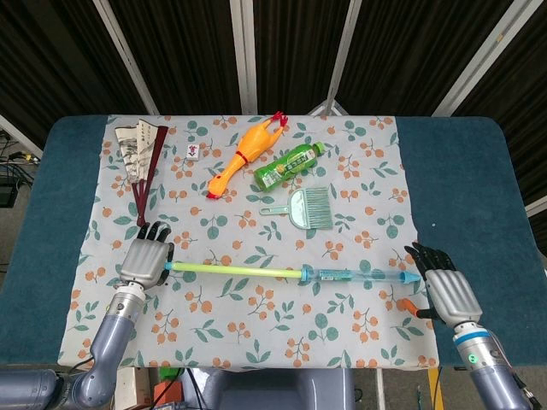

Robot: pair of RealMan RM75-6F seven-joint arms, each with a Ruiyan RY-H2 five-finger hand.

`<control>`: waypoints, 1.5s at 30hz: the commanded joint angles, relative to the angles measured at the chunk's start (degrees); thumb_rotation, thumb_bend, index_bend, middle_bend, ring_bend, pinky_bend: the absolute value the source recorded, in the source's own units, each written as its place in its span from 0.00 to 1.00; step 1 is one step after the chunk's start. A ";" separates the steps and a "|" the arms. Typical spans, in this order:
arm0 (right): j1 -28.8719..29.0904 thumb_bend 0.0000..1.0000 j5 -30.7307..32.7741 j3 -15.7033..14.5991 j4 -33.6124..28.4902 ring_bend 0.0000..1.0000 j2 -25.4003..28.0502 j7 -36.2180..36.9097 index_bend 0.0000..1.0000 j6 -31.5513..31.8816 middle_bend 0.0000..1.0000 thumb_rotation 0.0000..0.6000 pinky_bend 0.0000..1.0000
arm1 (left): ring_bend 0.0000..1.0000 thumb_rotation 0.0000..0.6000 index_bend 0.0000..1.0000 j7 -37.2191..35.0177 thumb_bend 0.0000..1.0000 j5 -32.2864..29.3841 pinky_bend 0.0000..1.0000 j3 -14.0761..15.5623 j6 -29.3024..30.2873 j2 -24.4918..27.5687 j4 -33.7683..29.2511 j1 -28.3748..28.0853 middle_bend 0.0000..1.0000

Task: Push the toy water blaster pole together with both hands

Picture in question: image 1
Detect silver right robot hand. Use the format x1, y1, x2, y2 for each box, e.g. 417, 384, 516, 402
397, 242, 484, 328

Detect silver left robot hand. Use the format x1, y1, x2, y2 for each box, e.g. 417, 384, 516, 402
118, 220, 176, 288

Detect blue and green water pump toy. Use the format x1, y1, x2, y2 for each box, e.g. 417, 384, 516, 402
164, 261, 422, 285

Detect small green hand brush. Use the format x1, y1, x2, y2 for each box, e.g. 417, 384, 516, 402
303, 186, 334, 231

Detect paper folding fan dark ribs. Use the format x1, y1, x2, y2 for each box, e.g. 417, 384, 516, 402
114, 118, 170, 227

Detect floral orange fruit tablecloth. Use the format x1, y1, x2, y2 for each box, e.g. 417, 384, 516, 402
57, 113, 441, 371

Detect orange rubber chicken toy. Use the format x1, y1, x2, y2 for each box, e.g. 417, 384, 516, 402
206, 111, 289, 201

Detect small green dustpan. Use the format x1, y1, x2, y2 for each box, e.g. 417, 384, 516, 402
259, 190, 320, 231

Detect green plastic drink bottle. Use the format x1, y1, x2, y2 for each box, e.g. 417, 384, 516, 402
254, 142, 326, 192

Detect grey robot torso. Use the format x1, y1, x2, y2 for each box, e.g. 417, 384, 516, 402
200, 367, 356, 410

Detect white partition frame post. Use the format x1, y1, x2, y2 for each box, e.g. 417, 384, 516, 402
93, 0, 160, 115
431, 0, 535, 117
229, 0, 258, 115
307, 0, 364, 116

